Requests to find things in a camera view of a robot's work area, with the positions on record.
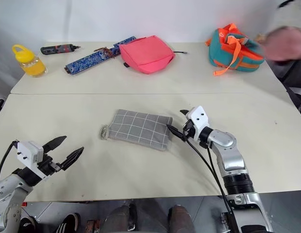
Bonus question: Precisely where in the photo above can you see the blue patterned long case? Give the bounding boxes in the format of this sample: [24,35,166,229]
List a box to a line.
[63,36,137,76]

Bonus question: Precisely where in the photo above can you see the grey checked pouch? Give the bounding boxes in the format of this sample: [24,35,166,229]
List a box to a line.
[99,109,174,152]

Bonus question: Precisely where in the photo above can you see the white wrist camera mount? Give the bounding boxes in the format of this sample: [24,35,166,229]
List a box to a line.
[185,105,211,142]
[16,140,52,182]

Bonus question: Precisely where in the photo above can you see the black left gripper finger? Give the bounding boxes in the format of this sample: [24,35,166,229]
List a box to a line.
[42,135,68,155]
[60,146,85,172]

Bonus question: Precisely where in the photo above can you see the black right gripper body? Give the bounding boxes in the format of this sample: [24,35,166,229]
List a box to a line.
[182,120,197,142]

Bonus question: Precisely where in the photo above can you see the black red electric screwdriver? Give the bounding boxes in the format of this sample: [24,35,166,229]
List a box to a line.
[40,43,81,56]

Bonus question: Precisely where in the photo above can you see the black white striped shoe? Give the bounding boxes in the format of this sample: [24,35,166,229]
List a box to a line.
[18,213,81,233]

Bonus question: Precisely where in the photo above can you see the person's light sleeve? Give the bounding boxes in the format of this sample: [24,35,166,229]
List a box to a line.
[272,0,301,29]

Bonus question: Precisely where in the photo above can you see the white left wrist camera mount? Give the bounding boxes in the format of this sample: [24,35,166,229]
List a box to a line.
[16,140,52,182]

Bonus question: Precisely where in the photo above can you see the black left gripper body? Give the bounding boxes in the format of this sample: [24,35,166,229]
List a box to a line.
[37,153,66,177]

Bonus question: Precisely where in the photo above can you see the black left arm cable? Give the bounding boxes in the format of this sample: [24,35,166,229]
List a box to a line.
[0,140,18,183]

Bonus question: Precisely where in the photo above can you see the person's bare hand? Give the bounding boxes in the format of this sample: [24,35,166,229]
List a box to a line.
[262,25,301,62]

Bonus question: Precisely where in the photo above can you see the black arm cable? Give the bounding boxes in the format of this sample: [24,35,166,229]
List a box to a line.
[0,140,18,183]
[183,131,235,233]

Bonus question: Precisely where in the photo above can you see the pink fabric pouch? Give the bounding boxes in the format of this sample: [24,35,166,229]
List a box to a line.
[119,35,176,75]

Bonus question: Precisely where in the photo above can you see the yellow lidded plastic bottle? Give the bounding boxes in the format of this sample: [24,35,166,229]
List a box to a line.
[11,44,48,78]

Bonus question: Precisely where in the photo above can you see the dark rounded shape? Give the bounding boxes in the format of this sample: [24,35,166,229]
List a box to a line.
[168,204,196,233]
[103,203,139,233]

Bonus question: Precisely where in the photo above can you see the person's dark trousers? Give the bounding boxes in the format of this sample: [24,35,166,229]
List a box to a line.
[272,59,301,111]

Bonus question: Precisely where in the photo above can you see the red brown small object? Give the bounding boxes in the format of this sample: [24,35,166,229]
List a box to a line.
[86,219,101,233]

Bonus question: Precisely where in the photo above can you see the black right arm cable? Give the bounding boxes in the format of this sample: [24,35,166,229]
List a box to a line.
[183,131,235,233]

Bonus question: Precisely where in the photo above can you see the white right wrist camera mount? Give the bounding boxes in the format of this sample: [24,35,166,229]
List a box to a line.
[185,105,211,142]

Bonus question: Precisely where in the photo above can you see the teal orange fabric bag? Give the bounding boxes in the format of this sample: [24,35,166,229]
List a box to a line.
[205,23,266,77]

